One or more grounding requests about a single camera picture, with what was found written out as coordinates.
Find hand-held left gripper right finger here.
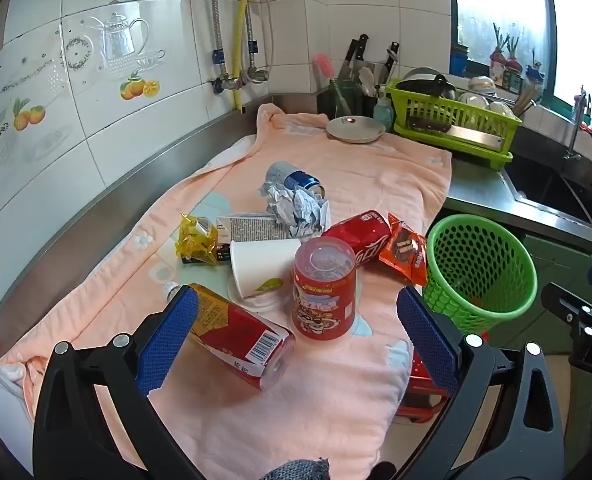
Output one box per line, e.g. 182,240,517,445
396,286,566,480

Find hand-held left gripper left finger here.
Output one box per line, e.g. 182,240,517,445
32,284,211,480

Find red label plastic bottle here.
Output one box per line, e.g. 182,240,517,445
163,282,297,392

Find orange snack packet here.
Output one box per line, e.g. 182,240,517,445
378,212,429,288

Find white plastic cup lid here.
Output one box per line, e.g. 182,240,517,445
227,280,297,312

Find green mesh waste basket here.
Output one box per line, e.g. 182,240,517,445
422,214,538,330

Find red snack canister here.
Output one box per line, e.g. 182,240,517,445
290,237,357,342

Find white paper cup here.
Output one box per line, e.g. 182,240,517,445
230,238,303,300

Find white paper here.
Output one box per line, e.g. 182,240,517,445
260,180,333,238

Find red plastic stool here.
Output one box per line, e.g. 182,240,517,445
396,332,489,423

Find small black box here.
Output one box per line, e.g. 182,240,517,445
181,242,234,266

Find yellow plastic wrapper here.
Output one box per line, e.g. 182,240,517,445
175,213,221,266

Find steel kitchen sink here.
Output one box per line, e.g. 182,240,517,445
506,152,592,226

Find dented red soda can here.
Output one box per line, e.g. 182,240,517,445
321,210,393,271

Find grey speckled carton box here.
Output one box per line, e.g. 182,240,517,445
217,214,289,243

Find steel sink faucet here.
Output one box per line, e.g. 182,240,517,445
563,91,592,161

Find grey knit cloth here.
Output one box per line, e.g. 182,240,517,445
261,457,331,480

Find steel cleaver knife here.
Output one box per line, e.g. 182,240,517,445
407,116,506,153

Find peach printed towel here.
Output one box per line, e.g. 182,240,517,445
0,102,454,471

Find bundle of wooden chopsticks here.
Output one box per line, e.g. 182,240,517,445
513,80,539,116

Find blue drink can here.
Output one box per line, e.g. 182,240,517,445
266,161,325,198

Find white ceramic plate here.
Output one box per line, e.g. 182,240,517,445
326,115,387,143

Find teal soap bottle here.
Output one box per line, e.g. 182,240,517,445
373,86,395,131

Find green plastic dish rack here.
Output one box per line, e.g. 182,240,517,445
386,79,523,171

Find sprouting potted plants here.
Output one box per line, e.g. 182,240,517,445
490,22,522,75

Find black pot lid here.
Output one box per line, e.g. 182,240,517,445
395,74,457,101

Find blue plastic containers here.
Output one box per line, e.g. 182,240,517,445
450,45,469,75

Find white rice spoon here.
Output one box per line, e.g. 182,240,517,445
360,66,379,98

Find metal water valve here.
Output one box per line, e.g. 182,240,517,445
211,67,269,95

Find black handled kitchen knife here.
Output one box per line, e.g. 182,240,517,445
338,34,369,81

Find yellow gas hose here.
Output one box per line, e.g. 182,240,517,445
233,0,255,110

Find braided metal hose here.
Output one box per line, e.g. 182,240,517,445
210,0,227,81

